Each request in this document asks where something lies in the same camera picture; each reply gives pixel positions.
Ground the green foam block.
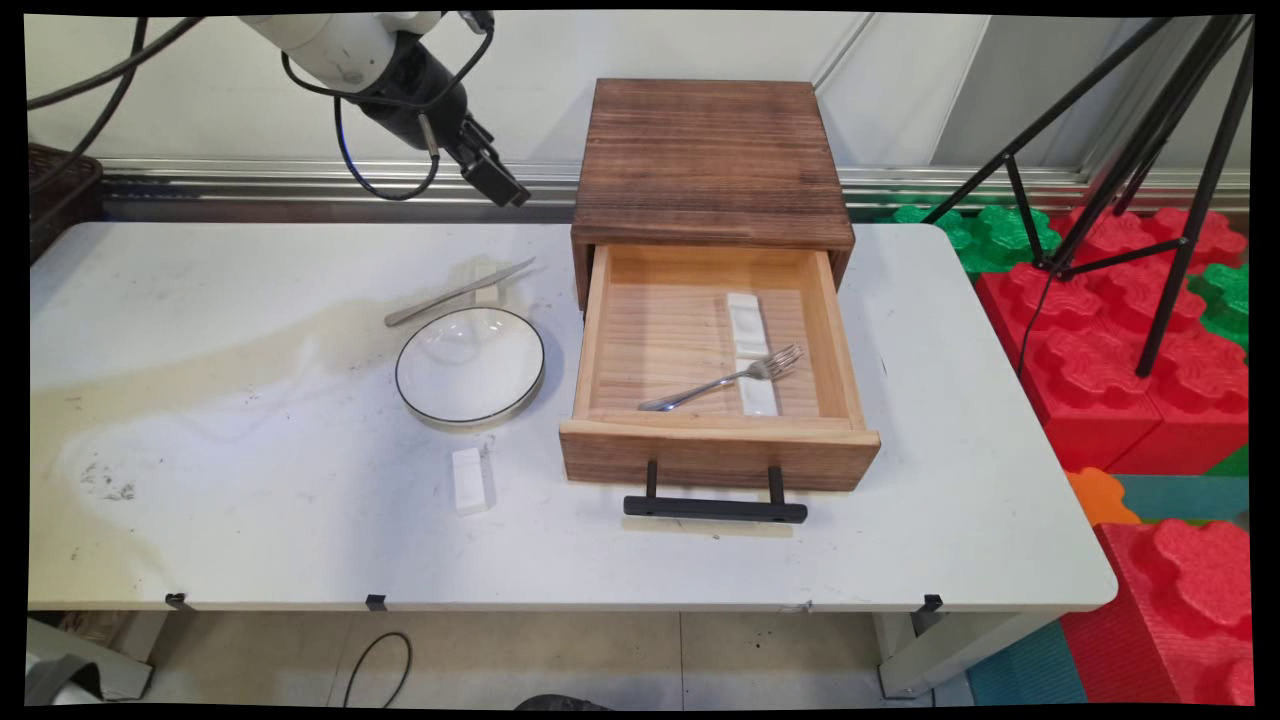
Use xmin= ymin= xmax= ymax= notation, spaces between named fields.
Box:
xmin=1188 ymin=262 xmax=1251 ymax=351
xmin=885 ymin=203 xmax=1063 ymax=274

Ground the dark wicker basket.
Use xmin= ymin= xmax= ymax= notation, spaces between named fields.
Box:
xmin=28 ymin=143 xmax=104 ymax=264

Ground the black drawer handle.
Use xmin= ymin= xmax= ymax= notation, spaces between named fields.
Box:
xmin=622 ymin=460 xmax=808 ymax=525

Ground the aluminium wall rail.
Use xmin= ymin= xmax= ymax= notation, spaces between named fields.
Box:
xmin=95 ymin=158 xmax=1251 ymax=226

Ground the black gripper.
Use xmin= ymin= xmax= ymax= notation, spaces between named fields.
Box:
xmin=360 ymin=35 xmax=532 ymax=209

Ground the light wooden drawer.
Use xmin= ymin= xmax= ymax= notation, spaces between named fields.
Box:
xmin=558 ymin=243 xmax=881 ymax=493

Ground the white table leg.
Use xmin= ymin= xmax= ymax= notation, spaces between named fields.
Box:
xmin=873 ymin=608 xmax=1066 ymax=701
xmin=28 ymin=616 xmax=156 ymax=703

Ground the black floor cable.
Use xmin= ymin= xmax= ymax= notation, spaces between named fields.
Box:
xmin=343 ymin=631 xmax=413 ymax=709

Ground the black looped gripper cable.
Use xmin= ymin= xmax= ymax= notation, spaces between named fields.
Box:
xmin=280 ymin=15 xmax=496 ymax=201

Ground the orange foam piece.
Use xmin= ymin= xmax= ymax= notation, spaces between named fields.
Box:
xmin=1065 ymin=467 xmax=1142 ymax=528

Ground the silver fork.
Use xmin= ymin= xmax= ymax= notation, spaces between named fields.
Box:
xmin=638 ymin=344 xmax=805 ymax=413

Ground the dark wooden drawer cabinet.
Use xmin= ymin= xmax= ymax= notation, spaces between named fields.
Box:
xmin=570 ymin=78 xmax=856 ymax=311

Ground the black tripod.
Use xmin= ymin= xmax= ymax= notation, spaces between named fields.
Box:
xmin=920 ymin=15 xmax=1256 ymax=379

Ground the white bowl black rim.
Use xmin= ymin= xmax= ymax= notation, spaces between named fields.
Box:
xmin=394 ymin=306 xmax=547 ymax=426

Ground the silver serrated table knife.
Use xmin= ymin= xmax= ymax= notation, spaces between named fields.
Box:
xmin=384 ymin=257 xmax=537 ymax=328

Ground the teal foam mat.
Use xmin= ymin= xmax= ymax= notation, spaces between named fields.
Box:
xmin=1115 ymin=473 xmax=1251 ymax=524

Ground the large red foam block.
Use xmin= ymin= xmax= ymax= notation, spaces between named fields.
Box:
xmin=975 ymin=260 xmax=1251 ymax=477
xmin=1048 ymin=204 xmax=1249 ymax=273
xmin=1060 ymin=518 xmax=1256 ymax=706

